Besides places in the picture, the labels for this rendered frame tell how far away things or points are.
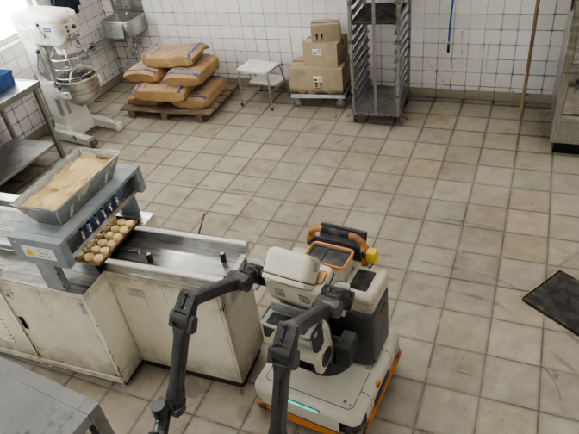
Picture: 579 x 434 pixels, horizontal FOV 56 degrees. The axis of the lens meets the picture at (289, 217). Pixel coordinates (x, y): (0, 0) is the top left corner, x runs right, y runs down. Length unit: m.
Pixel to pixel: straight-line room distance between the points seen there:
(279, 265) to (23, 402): 1.30
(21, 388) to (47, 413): 0.10
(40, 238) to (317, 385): 1.58
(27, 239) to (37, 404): 1.78
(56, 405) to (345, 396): 1.95
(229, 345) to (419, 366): 1.14
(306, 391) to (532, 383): 1.28
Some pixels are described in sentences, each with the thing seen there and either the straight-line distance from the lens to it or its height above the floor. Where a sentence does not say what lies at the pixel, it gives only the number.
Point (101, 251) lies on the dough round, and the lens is 3.14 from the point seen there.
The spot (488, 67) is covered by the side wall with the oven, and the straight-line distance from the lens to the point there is 6.16.
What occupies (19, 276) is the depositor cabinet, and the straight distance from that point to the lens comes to 3.36.
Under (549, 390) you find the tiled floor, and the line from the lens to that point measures 3.47.
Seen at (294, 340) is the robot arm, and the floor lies 1.25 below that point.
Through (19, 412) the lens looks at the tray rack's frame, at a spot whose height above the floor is 1.82.
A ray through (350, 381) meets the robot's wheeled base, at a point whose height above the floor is 0.28.
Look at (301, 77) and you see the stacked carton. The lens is 6.12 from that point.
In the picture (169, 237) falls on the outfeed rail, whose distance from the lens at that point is 3.15.
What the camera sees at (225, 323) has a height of 0.60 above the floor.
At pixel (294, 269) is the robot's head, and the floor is 1.19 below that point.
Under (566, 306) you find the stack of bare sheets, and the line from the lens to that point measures 3.90.
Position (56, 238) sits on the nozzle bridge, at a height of 1.18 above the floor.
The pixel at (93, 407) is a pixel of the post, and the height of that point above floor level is 1.82.
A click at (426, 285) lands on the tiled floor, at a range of 3.90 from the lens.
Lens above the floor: 2.72
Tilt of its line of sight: 37 degrees down
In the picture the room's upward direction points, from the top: 8 degrees counter-clockwise
